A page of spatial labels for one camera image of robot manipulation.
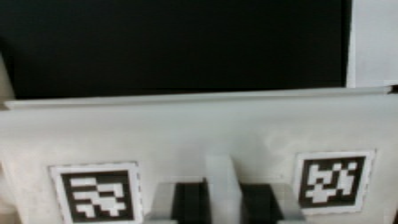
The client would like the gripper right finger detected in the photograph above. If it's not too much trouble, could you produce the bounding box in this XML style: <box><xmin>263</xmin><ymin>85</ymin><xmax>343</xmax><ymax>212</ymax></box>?
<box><xmin>240</xmin><ymin>183</ymin><xmax>306</xmax><ymax>224</ymax></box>

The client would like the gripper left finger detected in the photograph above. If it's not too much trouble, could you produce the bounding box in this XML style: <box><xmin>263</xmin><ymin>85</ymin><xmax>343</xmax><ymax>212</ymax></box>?
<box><xmin>148</xmin><ymin>179</ymin><xmax>212</xmax><ymax>224</ymax></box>

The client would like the white cabinet door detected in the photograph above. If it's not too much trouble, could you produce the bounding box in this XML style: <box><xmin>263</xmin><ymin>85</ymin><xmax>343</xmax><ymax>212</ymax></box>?
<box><xmin>0</xmin><ymin>101</ymin><xmax>231</xmax><ymax>224</ymax></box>

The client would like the white cabinet body box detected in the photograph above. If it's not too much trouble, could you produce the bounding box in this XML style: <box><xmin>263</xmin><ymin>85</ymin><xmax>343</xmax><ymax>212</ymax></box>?
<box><xmin>4</xmin><ymin>84</ymin><xmax>398</xmax><ymax>110</ymax></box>

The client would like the white U-shaped obstacle fence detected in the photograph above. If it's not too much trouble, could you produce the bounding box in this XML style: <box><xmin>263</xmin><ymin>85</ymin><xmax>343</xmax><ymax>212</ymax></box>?
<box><xmin>347</xmin><ymin>0</ymin><xmax>398</xmax><ymax>88</ymax></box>

